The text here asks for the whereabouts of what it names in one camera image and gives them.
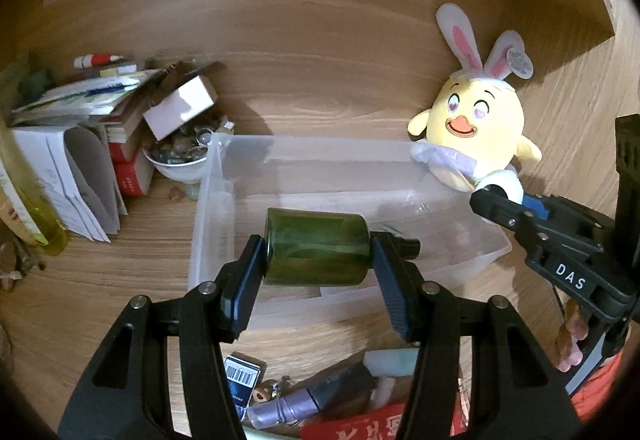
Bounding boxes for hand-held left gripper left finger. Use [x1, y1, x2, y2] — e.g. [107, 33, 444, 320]
[57, 235, 268, 440]

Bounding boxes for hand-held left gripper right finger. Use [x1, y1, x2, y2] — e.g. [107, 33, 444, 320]
[369, 230, 585, 440]

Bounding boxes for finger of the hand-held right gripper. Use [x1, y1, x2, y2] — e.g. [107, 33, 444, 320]
[469, 185, 538, 251]
[522, 192, 613, 248]

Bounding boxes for pale green tube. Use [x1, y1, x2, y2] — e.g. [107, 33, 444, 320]
[362, 349, 419, 377]

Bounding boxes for dark green bottle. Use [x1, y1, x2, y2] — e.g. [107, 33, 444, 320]
[264, 207, 422, 288]

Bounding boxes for purple bottle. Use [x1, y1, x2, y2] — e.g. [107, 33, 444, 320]
[245, 387, 328, 430]

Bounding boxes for clear plastic bin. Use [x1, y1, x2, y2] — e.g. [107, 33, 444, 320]
[189, 132, 513, 323]

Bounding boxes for person's right forearm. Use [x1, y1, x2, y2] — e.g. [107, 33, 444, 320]
[570, 352, 638, 421]

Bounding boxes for person's right hand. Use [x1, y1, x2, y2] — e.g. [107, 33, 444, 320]
[554, 307, 590, 372]

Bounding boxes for dark blue barcode box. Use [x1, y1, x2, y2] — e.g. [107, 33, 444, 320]
[223, 354, 266, 421]

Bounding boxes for yellow chick plush toy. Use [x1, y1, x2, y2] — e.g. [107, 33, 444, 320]
[407, 4, 543, 215]

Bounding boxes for brown bead charm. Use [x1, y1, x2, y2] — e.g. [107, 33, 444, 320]
[249, 376, 297, 407]

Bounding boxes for red printed packet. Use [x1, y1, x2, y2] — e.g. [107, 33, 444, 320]
[299, 402, 468, 440]

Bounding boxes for white bowl of stones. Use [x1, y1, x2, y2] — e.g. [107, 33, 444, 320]
[142, 117, 236, 183]

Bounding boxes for red books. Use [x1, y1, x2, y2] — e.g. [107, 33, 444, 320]
[106, 120, 157, 197]

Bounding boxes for white cardboard box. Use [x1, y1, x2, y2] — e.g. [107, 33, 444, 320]
[142, 74, 219, 141]

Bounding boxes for white folded papers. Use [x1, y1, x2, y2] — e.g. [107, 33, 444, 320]
[9, 122, 128, 243]

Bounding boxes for yellow-green bottle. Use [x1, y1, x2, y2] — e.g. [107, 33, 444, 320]
[0, 127, 70, 257]

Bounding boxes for stack of books and papers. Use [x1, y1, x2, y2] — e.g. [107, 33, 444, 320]
[11, 67, 168, 128]

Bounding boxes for yellow sticky note pad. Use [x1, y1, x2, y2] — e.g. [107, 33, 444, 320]
[99, 62, 140, 78]

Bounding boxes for red and white glue tube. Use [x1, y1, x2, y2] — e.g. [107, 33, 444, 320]
[73, 52, 134, 69]

